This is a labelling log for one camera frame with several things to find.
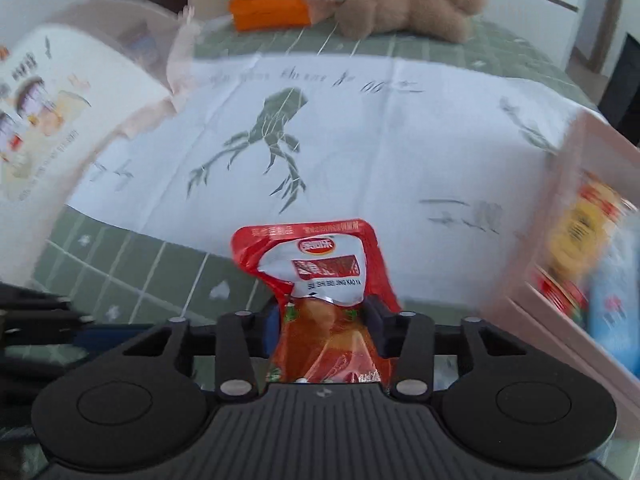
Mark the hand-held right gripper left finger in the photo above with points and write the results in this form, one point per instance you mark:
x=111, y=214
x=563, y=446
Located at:
x=270, y=332

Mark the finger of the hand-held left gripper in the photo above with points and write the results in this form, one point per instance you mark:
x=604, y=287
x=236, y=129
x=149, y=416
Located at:
x=45, y=310
x=50, y=352

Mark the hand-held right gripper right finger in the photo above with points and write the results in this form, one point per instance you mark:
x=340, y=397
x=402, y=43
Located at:
x=376, y=325

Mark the red silver snack packet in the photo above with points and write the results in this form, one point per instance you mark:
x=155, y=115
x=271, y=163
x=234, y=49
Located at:
x=320, y=305

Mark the red white striped snack packet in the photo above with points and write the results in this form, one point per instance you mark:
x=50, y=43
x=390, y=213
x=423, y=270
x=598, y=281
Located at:
x=562, y=292

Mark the pink cardboard box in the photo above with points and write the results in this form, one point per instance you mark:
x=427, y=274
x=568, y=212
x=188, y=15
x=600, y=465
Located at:
x=565, y=270

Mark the red yellow snack packet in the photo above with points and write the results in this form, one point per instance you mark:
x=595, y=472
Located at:
x=585, y=230

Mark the blue cartoon snack packet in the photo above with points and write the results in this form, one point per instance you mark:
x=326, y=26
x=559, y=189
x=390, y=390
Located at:
x=617, y=305

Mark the white printed paper sheet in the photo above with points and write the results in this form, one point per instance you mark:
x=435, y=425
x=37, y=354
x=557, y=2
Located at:
x=350, y=150

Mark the white printed bag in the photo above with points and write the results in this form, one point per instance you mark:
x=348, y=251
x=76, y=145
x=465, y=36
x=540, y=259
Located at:
x=55, y=130

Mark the brown plush toy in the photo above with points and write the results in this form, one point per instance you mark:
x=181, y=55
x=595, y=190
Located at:
x=405, y=5

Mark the orange plush carrot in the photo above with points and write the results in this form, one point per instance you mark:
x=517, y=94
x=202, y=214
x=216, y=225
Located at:
x=270, y=5

